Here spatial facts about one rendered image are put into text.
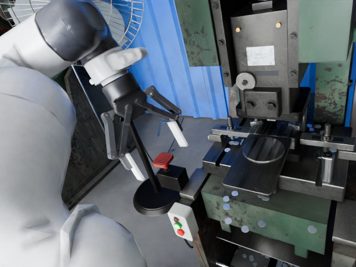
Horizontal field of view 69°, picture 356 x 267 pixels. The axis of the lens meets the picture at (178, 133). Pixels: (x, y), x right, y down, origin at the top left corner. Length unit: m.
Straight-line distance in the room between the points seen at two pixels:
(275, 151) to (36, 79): 0.69
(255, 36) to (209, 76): 1.59
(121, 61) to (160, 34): 1.89
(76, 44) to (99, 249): 0.34
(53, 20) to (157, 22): 1.96
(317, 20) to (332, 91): 0.44
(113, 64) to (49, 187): 0.34
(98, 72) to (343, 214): 0.73
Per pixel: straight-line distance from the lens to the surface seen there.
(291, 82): 0.72
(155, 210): 1.79
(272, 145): 0.86
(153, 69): 2.62
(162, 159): 0.93
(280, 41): 0.72
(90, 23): 0.48
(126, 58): 0.53
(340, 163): 0.93
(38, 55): 0.49
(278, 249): 1.18
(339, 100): 1.06
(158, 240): 1.68
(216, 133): 1.03
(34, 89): 0.28
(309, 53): 0.67
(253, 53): 0.75
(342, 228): 0.85
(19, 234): 0.24
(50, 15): 0.48
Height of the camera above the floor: 1.32
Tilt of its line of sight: 32 degrees down
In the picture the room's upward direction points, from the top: 17 degrees counter-clockwise
